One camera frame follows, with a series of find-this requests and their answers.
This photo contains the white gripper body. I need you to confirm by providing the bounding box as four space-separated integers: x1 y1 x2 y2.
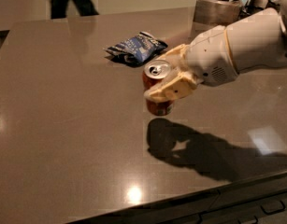
186 25 238 87

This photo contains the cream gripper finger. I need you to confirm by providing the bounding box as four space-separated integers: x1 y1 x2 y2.
144 68 202 103
158 44 188 69

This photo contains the red coke can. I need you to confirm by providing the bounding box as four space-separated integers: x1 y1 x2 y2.
142 60 173 116

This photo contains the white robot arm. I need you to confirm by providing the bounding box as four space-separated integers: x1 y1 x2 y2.
144 0 287 103

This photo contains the blue chip bag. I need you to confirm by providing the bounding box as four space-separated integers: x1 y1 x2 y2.
105 32 168 65

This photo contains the steel snack dispenser base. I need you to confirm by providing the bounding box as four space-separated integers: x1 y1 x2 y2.
194 0 240 25

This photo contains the person in dark trousers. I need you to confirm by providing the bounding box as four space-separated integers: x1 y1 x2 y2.
50 0 98 20

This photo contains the dark drawer front with handles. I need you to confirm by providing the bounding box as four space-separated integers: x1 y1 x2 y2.
69 171 287 224

